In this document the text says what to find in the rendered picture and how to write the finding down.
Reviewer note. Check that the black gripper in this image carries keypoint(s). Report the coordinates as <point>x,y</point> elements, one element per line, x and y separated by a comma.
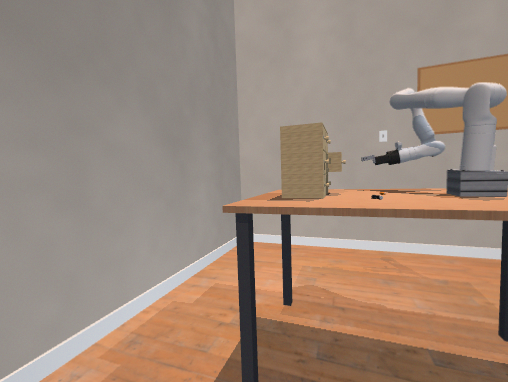
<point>399,155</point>

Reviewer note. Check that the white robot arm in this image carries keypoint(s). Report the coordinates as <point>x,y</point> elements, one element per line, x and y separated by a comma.
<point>478,149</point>

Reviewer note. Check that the small wooden chest of drawers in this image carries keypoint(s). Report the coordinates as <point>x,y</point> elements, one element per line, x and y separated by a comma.
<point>302,161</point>

